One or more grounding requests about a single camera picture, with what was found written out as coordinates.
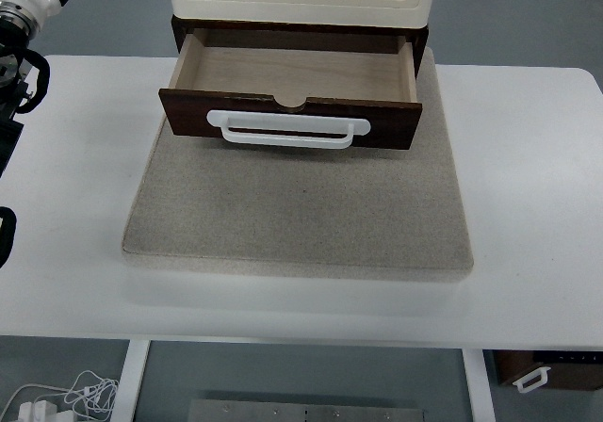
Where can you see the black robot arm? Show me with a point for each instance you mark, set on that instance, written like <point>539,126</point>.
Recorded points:
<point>14,40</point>

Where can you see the beige square mat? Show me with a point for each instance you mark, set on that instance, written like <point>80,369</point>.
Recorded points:
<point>301,205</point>

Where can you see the cream upper cabinet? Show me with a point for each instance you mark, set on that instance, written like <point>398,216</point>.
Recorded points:
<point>301,10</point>

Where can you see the dark wood drawer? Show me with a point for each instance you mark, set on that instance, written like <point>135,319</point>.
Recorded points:
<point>301,71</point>

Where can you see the white table leg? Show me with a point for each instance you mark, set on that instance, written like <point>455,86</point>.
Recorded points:
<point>478,389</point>
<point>129,384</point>

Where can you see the white charger plug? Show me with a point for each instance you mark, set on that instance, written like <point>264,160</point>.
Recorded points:
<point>37,411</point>

